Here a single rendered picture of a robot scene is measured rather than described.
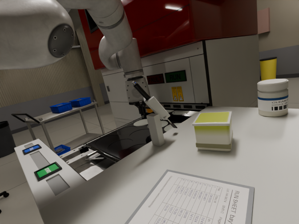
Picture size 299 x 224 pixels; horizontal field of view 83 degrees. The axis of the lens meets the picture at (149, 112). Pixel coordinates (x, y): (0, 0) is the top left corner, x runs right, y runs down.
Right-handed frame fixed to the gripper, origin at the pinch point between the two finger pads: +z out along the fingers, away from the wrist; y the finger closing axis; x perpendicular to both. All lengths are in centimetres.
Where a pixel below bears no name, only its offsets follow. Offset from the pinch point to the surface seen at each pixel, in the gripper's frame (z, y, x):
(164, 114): -6.3, 11.9, -32.4
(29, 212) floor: 98, -148, 50
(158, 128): -3.6, 9.8, -34.8
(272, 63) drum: 43, 309, 446
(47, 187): 1.9, -16.0, -45.9
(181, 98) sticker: -2.0, 18.7, 2.9
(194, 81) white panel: -9.4, 24.9, -2.5
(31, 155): 2.3, -37.4, -26.3
